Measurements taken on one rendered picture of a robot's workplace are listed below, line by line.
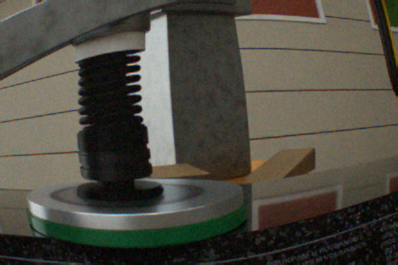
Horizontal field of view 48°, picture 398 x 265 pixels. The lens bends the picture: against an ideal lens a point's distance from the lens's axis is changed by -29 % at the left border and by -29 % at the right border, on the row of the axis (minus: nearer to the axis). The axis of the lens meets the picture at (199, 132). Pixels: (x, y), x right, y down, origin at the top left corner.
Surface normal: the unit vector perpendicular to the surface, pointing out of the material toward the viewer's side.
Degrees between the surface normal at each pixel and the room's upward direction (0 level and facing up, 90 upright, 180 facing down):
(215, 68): 90
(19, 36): 90
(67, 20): 90
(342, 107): 90
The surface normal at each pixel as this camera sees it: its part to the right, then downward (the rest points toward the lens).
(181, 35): 0.56, 0.00
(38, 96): -0.04, 0.06
